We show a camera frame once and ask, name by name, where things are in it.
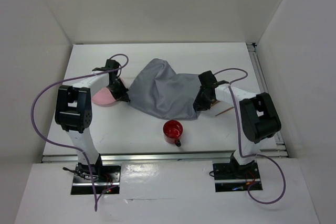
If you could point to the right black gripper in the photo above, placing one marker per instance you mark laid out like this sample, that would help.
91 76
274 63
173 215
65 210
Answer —
203 106

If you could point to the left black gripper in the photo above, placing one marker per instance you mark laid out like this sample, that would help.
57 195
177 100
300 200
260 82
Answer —
122 95

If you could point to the pink plastic plate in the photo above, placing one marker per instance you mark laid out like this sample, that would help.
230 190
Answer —
104 97

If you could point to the grey cloth placemat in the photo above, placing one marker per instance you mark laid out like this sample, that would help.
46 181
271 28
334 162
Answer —
161 92

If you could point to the red mug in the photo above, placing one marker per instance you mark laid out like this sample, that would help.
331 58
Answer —
173 131

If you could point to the copper spoon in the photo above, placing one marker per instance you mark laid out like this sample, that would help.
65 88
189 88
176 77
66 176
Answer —
215 103

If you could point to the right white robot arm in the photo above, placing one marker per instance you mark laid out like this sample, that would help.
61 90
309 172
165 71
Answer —
256 116

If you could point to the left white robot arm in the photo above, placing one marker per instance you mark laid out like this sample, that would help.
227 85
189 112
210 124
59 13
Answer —
74 112

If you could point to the aluminium frame rail front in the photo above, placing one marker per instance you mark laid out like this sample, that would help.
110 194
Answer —
158 157

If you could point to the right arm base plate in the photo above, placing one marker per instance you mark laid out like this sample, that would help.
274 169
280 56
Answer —
228 180

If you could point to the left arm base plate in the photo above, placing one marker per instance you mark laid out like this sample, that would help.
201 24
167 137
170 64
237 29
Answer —
108 181

